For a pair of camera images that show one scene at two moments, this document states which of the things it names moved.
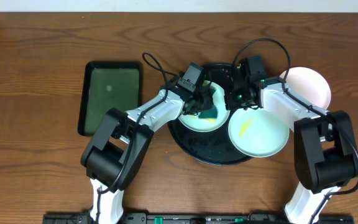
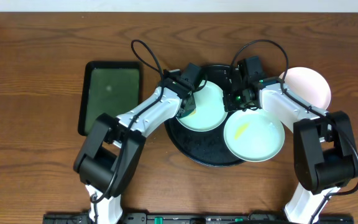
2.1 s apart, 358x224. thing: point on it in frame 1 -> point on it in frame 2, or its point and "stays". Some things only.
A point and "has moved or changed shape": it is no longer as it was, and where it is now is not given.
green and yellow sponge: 211,114 has moved or changed shape
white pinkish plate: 308,84 stays
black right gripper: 237,97 stays
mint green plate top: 192,122 stays
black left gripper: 202,101 -> 188,106
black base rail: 194,218 stays
